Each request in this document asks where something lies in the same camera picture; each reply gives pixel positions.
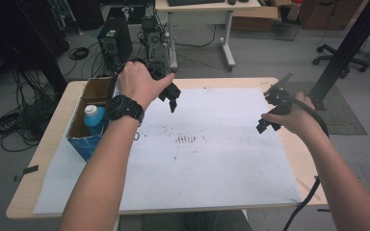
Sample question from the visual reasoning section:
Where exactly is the white table mat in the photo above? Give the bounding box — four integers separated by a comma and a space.
33, 87, 303, 216

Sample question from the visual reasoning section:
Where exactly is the coiled black cable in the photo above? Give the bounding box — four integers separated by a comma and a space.
67, 46, 91, 61

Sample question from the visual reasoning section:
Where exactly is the bundle of black floor cables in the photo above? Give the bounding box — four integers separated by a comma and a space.
0, 68, 66, 153

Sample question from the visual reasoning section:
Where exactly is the bottle with red cap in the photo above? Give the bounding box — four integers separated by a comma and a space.
287, 0, 304, 22

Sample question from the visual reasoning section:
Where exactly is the blue cardboard box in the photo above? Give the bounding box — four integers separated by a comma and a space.
66, 76, 123, 163

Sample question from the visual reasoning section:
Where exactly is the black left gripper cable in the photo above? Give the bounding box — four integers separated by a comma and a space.
107, 57, 148, 100

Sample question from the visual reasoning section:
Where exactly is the black wrist watch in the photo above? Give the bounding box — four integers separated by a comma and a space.
105, 94, 145, 125

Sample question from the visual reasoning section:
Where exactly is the person's right hand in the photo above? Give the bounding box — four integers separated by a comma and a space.
260, 91, 320, 138

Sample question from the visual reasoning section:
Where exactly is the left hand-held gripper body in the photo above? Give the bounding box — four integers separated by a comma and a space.
147, 62, 182, 101

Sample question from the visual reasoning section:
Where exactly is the blue bottle with white cap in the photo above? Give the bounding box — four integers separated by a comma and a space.
83, 104, 106, 137

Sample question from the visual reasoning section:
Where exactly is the black metal stand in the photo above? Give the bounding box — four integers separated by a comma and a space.
307, 0, 370, 111

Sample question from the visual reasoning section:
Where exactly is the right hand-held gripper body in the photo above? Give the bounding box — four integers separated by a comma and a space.
263, 70, 295, 117

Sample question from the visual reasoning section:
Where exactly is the flat cardboard box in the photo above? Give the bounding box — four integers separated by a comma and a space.
230, 6, 278, 33

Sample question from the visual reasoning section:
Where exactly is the dark cabinet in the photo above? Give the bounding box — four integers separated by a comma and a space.
0, 0, 70, 97

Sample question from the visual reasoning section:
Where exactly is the black computer tower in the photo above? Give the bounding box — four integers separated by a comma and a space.
96, 16, 133, 70

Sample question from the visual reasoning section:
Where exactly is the open computer case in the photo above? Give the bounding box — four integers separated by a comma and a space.
144, 27, 167, 66

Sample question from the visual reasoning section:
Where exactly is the black tape strip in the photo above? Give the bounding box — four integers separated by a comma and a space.
22, 165, 40, 176

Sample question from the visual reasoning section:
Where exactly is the black keyboard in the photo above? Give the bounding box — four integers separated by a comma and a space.
167, 0, 226, 8

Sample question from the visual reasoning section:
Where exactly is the white desk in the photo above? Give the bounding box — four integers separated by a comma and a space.
154, 0, 262, 72

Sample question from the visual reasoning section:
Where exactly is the black office chair base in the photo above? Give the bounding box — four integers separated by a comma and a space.
312, 43, 370, 73

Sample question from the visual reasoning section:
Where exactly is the person's left hand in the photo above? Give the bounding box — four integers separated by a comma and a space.
118, 61, 176, 112

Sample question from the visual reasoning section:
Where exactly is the grey floor mat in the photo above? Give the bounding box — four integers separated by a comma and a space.
282, 81, 369, 136

